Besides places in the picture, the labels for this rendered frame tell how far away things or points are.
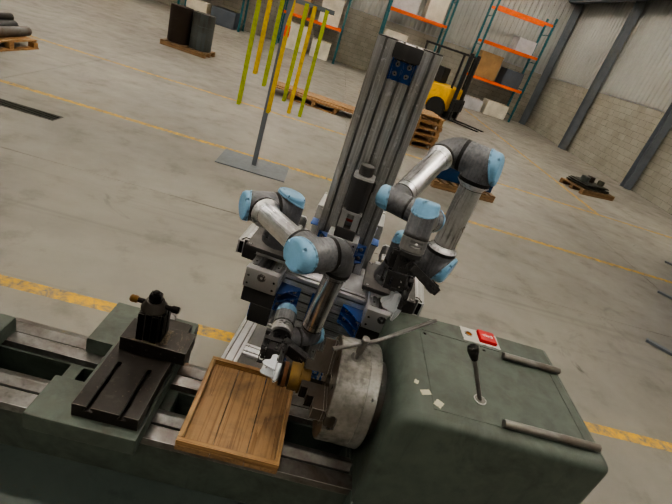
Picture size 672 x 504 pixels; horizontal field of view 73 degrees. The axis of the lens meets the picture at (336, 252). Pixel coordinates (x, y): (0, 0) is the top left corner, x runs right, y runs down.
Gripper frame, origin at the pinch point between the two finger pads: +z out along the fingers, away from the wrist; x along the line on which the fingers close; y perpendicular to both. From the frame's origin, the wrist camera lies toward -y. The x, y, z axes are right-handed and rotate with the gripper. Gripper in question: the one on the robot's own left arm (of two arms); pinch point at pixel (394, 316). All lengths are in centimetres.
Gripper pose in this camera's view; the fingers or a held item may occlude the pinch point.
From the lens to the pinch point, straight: 137.1
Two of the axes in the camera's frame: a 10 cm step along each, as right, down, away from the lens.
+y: -9.5, -2.9, -0.9
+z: -3.0, 9.3, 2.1
